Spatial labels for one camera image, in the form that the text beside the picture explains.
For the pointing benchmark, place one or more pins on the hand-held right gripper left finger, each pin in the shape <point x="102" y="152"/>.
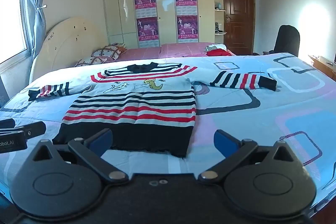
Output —
<point x="103" y="140"/>

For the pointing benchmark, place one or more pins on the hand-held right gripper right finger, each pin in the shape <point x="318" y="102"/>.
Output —
<point x="225" y="141"/>

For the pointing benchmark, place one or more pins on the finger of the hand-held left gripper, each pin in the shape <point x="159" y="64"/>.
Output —
<point x="35" y="130"/>

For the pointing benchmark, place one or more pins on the striped knit sweater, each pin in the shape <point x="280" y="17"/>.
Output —
<point x="136" y="111"/>

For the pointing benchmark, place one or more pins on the red and white clothes pile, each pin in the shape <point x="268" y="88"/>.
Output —
<point x="218" y="51"/>

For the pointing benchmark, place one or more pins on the white cloth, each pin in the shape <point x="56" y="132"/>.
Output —
<point x="262" y="119"/>

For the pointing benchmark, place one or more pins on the patterned pillow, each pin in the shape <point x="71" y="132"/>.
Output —
<point x="90" y="61"/>
<point x="109" y="51"/>

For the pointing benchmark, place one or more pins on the cream wooden headboard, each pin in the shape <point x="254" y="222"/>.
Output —
<point x="68" y="40"/>

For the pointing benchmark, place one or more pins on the pink bedsheet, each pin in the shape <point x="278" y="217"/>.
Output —
<point x="168" y="50"/>

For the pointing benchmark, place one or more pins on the black chair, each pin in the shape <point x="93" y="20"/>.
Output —
<point x="287" y="39"/>

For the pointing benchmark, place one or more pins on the window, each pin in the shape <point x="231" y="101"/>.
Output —
<point x="11" y="11"/>

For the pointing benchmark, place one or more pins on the wooden desk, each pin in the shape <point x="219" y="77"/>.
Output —
<point x="321" y="65"/>

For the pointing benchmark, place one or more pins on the blue curtain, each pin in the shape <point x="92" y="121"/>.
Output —
<point x="35" y="3"/>

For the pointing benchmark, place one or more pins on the brown wooden door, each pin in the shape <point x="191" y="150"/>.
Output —
<point x="240" y="14"/>

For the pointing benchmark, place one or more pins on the cream corner shelf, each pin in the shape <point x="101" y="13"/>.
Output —
<point x="219" y="10"/>

